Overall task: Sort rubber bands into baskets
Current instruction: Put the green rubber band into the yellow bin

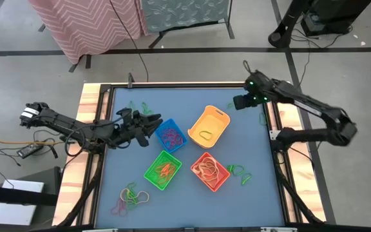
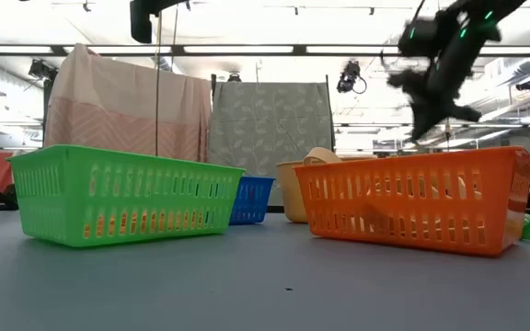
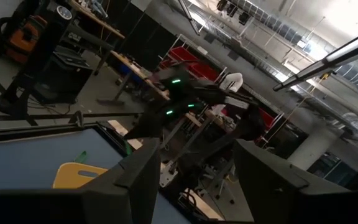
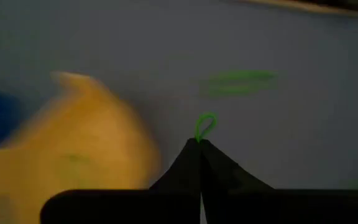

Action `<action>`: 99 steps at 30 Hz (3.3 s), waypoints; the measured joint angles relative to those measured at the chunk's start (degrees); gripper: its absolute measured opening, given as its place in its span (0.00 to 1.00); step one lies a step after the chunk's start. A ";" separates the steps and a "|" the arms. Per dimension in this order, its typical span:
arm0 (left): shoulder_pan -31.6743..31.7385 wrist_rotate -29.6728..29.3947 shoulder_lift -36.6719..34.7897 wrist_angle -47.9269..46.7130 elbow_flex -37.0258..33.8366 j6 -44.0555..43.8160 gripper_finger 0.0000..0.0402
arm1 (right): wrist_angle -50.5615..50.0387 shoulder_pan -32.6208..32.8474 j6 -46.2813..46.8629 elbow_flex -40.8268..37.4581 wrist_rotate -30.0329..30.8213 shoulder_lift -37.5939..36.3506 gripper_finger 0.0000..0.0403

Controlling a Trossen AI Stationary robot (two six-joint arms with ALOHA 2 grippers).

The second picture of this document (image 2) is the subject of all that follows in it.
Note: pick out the green slotted plastic basket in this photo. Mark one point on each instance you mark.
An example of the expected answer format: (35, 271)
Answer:
(131, 202)

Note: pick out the orange slotted plastic basket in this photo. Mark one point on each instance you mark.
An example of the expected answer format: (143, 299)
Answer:
(430, 208)

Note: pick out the blue slotted plastic basket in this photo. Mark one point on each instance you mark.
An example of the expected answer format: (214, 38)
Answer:
(258, 179)

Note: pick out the black camera on pole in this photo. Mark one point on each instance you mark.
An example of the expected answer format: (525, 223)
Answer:
(39, 69)

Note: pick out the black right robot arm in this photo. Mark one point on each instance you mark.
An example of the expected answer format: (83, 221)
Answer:
(458, 50)

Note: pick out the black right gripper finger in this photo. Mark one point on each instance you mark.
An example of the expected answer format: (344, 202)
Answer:
(435, 123)
(419, 128)

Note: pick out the pink chevron cloth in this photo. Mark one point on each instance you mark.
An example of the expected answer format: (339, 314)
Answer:
(108, 115)

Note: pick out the yellow plastic basket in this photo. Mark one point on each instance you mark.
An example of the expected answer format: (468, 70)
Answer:
(292, 197)

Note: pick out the grey leaf print cloth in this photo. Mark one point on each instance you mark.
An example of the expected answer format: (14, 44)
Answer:
(269, 128)

